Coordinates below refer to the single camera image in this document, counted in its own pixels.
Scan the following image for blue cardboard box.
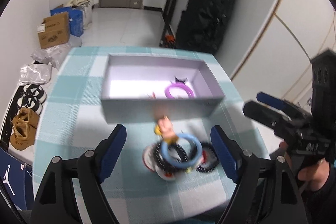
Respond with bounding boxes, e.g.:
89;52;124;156
50;7;84;37

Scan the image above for black bow hair clip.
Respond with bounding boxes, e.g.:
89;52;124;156
175;77;188;84

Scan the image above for silver plastic mailer bag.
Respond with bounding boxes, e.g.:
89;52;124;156
18;64;52;86

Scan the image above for person's right hand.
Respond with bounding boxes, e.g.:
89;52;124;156
279;140;332;192

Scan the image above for tan suede boots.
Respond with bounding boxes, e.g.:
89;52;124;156
10;107;39;151

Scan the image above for brown cardboard box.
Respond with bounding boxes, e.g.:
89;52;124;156
36;12;71;50

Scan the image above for pink yellow toy figure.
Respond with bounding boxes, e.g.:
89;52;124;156
154;116;179;144

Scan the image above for blue jordan shoe box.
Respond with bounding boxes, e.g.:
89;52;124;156
0;149;34;210

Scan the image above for cream tote bag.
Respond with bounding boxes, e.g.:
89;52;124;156
64;0;93;7

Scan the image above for black coil hair tie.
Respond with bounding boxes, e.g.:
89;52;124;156
153;142;200;171
195;140;220;172

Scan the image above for grey open cardboard box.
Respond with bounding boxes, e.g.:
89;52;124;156
100;55;225;123

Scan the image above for light blue ring bracelet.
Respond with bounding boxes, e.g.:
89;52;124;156
160;134;203;168

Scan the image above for black hanging backpack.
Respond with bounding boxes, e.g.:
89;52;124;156
175;0;236;55

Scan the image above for purple ring bracelet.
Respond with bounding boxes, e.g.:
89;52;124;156
164;82;195;101

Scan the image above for grey plastic mailer bag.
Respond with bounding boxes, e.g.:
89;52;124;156
31;35;83;69

